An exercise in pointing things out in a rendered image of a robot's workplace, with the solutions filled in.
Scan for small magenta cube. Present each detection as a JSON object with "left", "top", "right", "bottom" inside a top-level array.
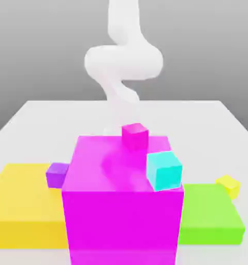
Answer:
[{"left": 121, "top": 122, "right": 149, "bottom": 151}]

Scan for small cyan cube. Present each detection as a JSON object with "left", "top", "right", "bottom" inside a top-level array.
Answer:
[{"left": 145, "top": 150, "right": 183, "bottom": 192}]

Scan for small purple cube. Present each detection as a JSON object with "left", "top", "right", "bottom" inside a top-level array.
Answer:
[{"left": 45, "top": 162, "right": 70, "bottom": 189}]

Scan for small yellow cube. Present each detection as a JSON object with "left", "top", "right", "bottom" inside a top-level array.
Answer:
[{"left": 214, "top": 174, "right": 242, "bottom": 200}]

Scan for large magenta box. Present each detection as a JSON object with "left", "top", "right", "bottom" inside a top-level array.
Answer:
[{"left": 61, "top": 135, "right": 185, "bottom": 265}]

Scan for large green box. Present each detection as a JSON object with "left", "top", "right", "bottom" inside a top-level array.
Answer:
[{"left": 178, "top": 183, "right": 246, "bottom": 246}]

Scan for large yellow box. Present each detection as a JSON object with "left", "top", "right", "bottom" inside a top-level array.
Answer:
[{"left": 0, "top": 163, "right": 70, "bottom": 249}]

